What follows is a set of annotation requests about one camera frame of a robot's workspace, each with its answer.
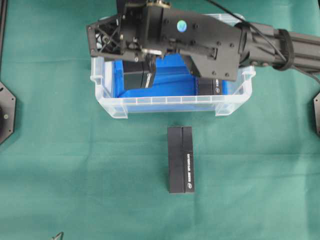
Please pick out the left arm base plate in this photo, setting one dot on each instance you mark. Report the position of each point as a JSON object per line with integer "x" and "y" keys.
{"x": 7, "y": 113}

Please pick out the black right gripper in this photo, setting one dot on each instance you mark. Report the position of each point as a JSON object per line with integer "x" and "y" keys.
{"x": 142, "y": 30}

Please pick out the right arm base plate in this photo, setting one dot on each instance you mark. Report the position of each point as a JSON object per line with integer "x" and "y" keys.
{"x": 316, "y": 104}

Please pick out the small metal bracket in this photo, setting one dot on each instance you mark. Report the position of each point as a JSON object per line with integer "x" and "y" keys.
{"x": 59, "y": 236}

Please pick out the green table cloth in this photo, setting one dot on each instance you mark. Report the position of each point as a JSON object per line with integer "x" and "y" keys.
{"x": 70, "y": 167}

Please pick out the clear plastic storage bin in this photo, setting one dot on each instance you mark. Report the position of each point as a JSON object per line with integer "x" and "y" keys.
{"x": 103, "y": 76}

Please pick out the black box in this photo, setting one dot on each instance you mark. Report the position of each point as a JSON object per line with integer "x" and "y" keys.
{"x": 138, "y": 75}
{"x": 210, "y": 87}
{"x": 181, "y": 172}

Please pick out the blue liner in bin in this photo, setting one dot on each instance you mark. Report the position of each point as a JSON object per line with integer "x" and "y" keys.
{"x": 172, "y": 79}

